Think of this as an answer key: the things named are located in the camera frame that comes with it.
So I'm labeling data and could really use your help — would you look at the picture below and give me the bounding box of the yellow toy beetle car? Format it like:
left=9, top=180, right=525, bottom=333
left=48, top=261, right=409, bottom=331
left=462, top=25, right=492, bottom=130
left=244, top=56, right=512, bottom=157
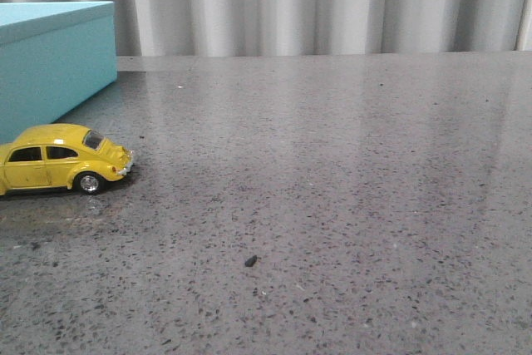
left=1, top=123, right=134, bottom=195

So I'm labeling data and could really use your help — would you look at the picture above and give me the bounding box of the small black debris piece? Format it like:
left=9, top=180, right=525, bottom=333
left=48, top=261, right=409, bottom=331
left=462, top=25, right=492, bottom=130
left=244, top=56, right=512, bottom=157
left=244, top=255, right=258, bottom=267

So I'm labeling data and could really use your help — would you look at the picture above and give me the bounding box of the light blue storage box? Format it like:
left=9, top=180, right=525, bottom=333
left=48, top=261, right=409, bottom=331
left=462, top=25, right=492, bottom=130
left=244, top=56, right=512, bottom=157
left=1, top=1, right=117, bottom=142

